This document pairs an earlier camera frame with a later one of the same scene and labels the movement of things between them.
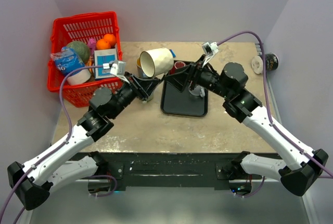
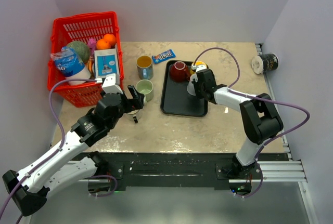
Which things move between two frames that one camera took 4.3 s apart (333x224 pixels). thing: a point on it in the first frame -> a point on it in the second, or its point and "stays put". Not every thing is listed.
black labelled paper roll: (271, 62) stays put
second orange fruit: (102, 44) stays put
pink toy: (91, 43) stays put
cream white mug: (156, 62) -> (134, 115)
